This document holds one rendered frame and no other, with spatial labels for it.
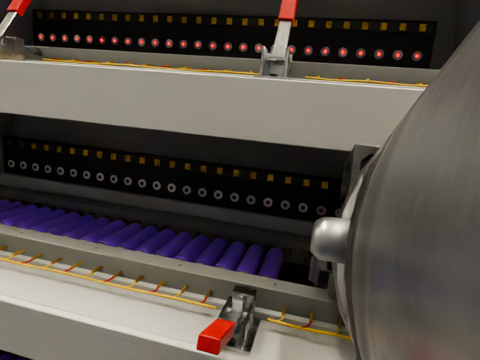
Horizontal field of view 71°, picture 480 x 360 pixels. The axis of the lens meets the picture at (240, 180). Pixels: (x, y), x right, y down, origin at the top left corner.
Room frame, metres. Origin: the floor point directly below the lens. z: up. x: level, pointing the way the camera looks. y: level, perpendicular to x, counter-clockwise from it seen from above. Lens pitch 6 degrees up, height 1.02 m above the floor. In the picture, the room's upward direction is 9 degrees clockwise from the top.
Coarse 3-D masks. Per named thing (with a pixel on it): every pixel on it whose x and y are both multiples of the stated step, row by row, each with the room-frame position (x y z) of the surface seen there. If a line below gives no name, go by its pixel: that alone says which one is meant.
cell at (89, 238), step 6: (114, 222) 0.39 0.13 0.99; (120, 222) 0.39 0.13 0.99; (102, 228) 0.37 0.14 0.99; (108, 228) 0.37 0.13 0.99; (114, 228) 0.38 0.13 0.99; (120, 228) 0.39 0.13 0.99; (90, 234) 0.35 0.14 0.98; (96, 234) 0.35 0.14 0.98; (102, 234) 0.36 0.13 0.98; (108, 234) 0.37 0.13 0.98; (84, 240) 0.34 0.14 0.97; (90, 240) 0.34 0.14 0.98; (96, 240) 0.35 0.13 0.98
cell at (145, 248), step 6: (156, 234) 0.37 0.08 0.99; (162, 234) 0.37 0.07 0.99; (168, 234) 0.37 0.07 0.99; (174, 234) 0.38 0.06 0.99; (150, 240) 0.35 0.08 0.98; (156, 240) 0.35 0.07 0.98; (162, 240) 0.36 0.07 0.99; (168, 240) 0.37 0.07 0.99; (144, 246) 0.33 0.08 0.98; (150, 246) 0.34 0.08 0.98; (156, 246) 0.35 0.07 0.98; (144, 252) 0.33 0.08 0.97; (150, 252) 0.33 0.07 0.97
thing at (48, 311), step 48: (96, 192) 0.45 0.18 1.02; (0, 288) 0.28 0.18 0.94; (48, 288) 0.29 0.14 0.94; (96, 288) 0.29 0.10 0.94; (0, 336) 0.28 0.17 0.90; (48, 336) 0.26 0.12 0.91; (96, 336) 0.25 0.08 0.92; (144, 336) 0.24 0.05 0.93; (192, 336) 0.25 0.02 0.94; (288, 336) 0.25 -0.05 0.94
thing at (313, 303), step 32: (0, 224) 0.34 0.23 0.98; (32, 256) 0.32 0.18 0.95; (64, 256) 0.31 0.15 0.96; (96, 256) 0.30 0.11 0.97; (128, 256) 0.30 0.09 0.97; (160, 256) 0.31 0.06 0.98; (128, 288) 0.28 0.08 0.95; (192, 288) 0.29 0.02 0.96; (224, 288) 0.28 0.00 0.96; (256, 288) 0.27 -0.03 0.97; (288, 288) 0.27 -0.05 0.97; (320, 320) 0.27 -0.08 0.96
